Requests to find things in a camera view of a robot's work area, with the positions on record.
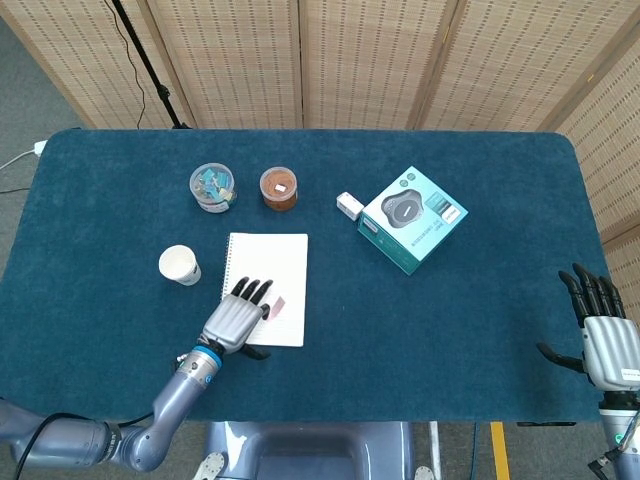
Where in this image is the yellow floor tape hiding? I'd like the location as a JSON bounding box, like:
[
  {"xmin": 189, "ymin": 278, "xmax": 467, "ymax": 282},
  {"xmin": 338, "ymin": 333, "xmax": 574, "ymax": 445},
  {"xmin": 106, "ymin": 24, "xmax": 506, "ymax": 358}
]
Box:
[{"xmin": 489, "ymin": 421, "xmax": 512, "ymax": 480}]

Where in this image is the white table leg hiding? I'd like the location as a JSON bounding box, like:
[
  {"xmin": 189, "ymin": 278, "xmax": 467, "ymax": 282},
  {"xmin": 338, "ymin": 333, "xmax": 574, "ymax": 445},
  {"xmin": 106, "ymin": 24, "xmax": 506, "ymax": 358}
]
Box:
[{"xmin": 428, "ymin": 421, "xmax": 443, "ymax": 480}]

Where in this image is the white paper cup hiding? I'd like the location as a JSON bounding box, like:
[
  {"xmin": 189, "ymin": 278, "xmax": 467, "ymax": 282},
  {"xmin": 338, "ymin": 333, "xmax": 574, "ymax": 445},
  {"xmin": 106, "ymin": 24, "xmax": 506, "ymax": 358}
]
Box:
[{"xmin": 158, "ymin": 244, "xmax": 203, "ymax": 287}]

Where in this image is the bamboo folding screen panel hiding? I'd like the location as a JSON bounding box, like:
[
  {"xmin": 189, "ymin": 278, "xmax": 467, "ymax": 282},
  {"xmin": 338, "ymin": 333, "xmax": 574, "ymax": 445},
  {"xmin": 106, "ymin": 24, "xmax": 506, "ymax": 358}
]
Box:
[
  {"xmin": 299, "ymin": 0, "xmax": 461, "ymax": 130},
  {"xmin": 602, "ymin": 234, "xmax": 640, "ymax": 331},
  {"xmin": 147, "ymin": 0, "xmax": 305, "ymax": 130},
  {"xmin": 412, "ymin": 0, "xmax": 640, "ymax": 133},
  {"xmin": 0, "ymin": 0, "xmax": 197, "ymax": 130},
  {"xmin": 554, "ymin": 42, "xmax": 640, "ymax": 244}
]

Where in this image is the blue table mat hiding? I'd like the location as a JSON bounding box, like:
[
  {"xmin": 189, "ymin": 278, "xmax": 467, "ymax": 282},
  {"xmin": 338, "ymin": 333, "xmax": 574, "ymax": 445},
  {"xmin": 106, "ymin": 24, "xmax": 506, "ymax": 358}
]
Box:
[{"xmin": 0, "ymin": 128, "xmax": 627, "ymax": 425}]

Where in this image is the teal product box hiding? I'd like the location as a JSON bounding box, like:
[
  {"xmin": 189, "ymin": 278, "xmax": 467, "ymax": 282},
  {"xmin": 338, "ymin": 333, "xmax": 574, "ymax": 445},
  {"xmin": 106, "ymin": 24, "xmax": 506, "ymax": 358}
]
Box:
[{"xmin": 357, "ymin": 165, "xmax": 470, "ymax": 277}]

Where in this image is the clear jar of binder clips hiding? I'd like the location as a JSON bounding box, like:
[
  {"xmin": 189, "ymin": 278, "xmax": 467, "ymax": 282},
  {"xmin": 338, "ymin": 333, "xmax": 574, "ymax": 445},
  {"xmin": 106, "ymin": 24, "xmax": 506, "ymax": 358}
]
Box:
[{"xmin": 188, "ymin": 162, "xmax": 239, "ymax": 213}]

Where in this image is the small white box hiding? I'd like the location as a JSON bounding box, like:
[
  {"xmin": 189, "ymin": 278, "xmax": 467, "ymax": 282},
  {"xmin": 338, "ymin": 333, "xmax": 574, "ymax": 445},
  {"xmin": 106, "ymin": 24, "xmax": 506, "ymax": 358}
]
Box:
[{"xmin": 336, "ymin": 191, "xmax": 365, "ymax": 221}]

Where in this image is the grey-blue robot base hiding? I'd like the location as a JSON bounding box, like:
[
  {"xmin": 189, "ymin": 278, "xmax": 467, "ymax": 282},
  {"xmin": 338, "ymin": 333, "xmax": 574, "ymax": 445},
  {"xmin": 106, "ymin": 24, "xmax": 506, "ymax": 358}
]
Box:
[{"xmin": 203, "ymin": 421, "xmax": 417, "ymax": 480}]

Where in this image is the clear jar with brown contents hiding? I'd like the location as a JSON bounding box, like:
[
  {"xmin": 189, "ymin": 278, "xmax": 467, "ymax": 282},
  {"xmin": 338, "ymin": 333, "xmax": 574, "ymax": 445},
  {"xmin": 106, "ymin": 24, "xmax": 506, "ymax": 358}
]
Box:
[{"xmin": 258, "ymin": 167, "xmax": 300, "ymax": 213}]

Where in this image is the black tripod stand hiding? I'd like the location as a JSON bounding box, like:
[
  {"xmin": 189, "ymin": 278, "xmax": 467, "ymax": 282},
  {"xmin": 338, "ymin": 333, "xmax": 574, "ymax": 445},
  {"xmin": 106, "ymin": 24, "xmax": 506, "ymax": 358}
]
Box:
[{"xmin": 110, "ymin": 0, "xmax": 191, "ymax": 130}]

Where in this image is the white power cable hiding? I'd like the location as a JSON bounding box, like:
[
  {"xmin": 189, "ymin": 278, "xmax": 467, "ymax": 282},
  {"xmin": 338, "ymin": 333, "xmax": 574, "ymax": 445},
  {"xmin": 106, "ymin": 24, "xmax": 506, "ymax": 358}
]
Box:
[{"xmin": 0, "ymin": 148, "xmax": 37, "ymax": 171}]

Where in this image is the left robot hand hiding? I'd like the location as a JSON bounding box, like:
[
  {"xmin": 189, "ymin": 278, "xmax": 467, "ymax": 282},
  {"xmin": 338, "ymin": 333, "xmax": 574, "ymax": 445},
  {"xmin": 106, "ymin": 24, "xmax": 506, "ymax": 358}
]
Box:
[{"xmin": 201, "ymin": 275, "xmax": 275, "ymax": 362}]

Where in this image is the thin black hanging cable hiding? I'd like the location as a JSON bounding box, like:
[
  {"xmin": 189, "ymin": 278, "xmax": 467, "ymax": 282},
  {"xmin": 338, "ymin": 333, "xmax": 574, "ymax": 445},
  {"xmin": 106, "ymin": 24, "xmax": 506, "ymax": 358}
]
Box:
[{"xmin": 103, "ymin": 0, "xmax": 147, "ymax": 130}]

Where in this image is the small pink sticky strip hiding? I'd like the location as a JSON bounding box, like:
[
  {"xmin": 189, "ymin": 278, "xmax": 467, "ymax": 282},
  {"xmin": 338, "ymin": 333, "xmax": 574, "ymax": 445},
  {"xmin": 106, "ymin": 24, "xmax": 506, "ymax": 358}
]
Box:
[{"xmin": 263, "ymin": 295, "xmax": 287, "ymax": 321}]

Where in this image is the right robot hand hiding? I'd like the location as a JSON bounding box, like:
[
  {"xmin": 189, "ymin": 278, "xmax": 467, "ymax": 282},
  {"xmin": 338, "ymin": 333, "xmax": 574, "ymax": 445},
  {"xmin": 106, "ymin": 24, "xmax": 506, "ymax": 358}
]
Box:
[{"xmin": 536, "ymin": 263, "xmax": 640, "ymax": 394}]

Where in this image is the white spiral notebook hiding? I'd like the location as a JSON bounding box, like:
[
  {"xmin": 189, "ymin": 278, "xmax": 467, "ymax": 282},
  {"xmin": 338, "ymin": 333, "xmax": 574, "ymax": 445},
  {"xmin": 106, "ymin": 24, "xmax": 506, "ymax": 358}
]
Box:
[{"xmin": 215, "ymin": 232, "xmax": 310, "ymax": 349}]

